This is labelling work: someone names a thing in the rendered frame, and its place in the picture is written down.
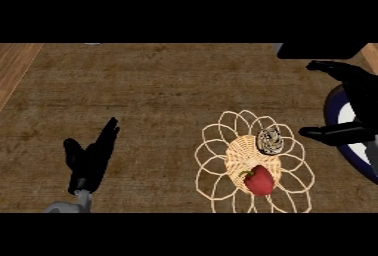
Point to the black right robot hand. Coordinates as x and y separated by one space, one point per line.
357 100

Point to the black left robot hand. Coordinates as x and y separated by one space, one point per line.
89 163

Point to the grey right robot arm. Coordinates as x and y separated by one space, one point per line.
373 156

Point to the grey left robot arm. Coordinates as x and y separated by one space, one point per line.
75 204

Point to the white plate with blue rim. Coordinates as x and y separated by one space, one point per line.
348 140

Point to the beige woven wicker placemat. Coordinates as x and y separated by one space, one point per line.
253 163

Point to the red bell pepper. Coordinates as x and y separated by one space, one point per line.
259 180

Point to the black box-shaped appliance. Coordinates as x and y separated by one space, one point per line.
320 50

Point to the speckled black white round item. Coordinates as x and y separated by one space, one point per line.
271 141

